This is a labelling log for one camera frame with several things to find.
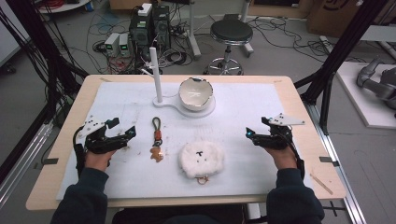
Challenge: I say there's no white shell-shaped ceramic bowl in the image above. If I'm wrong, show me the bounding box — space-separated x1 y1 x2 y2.
177 77 215 112

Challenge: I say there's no person's right hand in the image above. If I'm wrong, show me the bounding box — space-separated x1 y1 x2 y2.
263 145 299 171

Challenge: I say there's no white hanger stand with pole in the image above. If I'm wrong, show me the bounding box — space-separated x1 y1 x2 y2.
140 46 217 119

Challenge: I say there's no hand-held gripper cable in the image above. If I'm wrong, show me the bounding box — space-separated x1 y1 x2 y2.
285 125 306 181
72 125 87 179

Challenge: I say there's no white platform board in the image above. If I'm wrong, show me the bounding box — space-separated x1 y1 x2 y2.
335 61 396 131

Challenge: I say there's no wooden table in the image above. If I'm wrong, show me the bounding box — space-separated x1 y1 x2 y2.
25 74 347 212

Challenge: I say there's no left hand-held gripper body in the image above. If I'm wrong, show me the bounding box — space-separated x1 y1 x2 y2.
75 115 129 155

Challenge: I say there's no person's left hand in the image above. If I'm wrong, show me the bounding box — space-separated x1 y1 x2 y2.
83 148 118 173

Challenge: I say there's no white power strip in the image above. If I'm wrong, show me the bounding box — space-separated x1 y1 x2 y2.
137 2 153 18

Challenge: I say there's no thin wooden stick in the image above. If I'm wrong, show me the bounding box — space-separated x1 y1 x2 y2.
309 173 334 196

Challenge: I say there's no gingerbread man keychain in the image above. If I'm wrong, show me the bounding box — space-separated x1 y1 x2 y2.
149 116 165 163

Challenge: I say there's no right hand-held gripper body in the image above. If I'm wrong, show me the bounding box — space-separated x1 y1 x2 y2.
252 113 306 151

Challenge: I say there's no white foam mat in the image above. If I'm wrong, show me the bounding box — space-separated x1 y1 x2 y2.
55 81 315 201

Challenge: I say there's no white fluffy plush pouch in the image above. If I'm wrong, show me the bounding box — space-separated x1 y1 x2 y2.
177 140 226 186

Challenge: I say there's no cardboard box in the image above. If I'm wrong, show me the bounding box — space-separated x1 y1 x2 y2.
305 0 396 39

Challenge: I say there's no left hand-held gripper cable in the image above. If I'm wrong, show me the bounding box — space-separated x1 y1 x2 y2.
72 125 87 179

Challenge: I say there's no black computer tower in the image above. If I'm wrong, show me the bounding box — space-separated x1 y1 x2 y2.
151 4 172 51
128 11 154 56

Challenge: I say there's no right hand-held gripper cable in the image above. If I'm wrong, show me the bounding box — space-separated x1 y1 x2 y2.
285 125 306 181

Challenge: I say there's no black round stool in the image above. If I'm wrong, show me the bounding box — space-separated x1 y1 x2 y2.
203 18 255 77

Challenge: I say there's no black metal frame strut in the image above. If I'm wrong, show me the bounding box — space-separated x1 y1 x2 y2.
0 0 90 185
293 0 390 136

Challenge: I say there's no grey power supply unit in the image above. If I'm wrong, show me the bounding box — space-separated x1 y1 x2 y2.
118 33 132 58
104 32 121 58

